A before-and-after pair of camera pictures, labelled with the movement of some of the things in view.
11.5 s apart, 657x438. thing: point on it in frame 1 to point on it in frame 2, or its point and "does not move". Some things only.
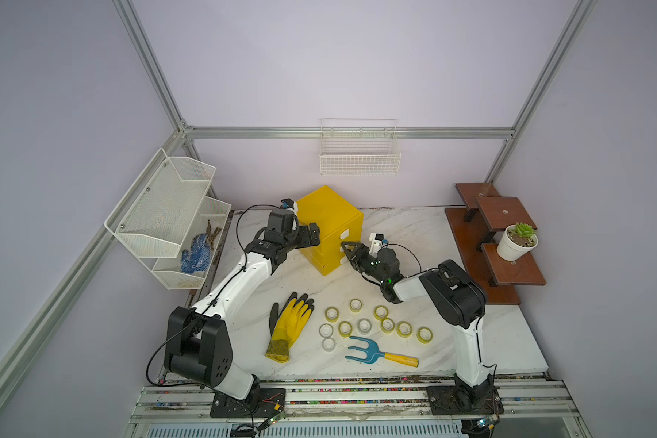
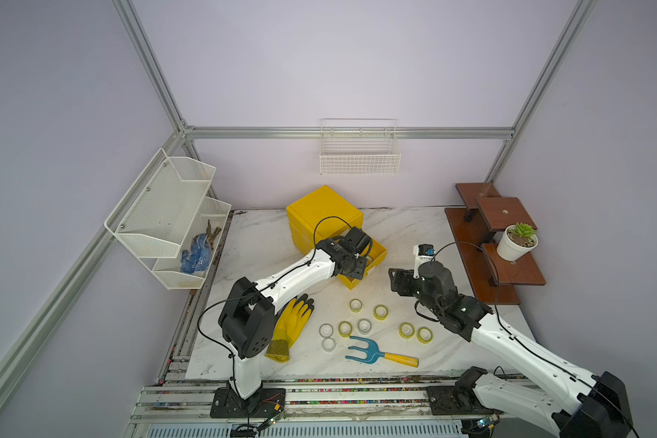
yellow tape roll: x=356 y=305 does not move
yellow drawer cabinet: x=338 y=221 does not move
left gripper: x=313 y=234 to x=359 y=272
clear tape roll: x=364 y=326 does not move
